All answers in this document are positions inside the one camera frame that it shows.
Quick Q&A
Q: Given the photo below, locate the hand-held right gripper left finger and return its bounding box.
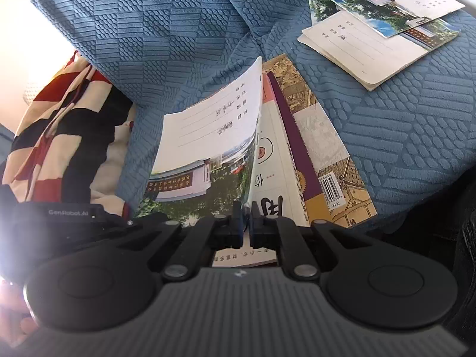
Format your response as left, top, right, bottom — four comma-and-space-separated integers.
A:
111, 200, 248, 281

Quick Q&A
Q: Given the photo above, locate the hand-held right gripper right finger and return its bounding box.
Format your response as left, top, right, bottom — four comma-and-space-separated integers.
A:
250, 200, 368, 281

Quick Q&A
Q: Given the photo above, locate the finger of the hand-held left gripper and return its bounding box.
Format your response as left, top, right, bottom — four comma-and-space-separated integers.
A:
107, 213, 167, 236

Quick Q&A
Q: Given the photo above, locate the white book with orange strip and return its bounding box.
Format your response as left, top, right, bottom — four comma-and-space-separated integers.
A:
212, 78, 309, 268

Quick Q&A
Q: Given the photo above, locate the purple book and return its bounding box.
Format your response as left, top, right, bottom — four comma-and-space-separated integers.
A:
267, 72, 337, 228

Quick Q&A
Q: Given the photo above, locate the painting cover book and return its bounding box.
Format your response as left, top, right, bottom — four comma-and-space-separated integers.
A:
262, 54, 378, 228

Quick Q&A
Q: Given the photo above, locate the person's left hand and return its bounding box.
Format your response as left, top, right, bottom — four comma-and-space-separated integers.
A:
0, 284, 41, 343

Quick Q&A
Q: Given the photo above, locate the red black white striped blanket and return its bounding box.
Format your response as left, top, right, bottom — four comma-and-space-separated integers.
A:
0, 49, 139, 218

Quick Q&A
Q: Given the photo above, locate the blue textured sofa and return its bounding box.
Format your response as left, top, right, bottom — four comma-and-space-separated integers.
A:
29, 0, 476, 231

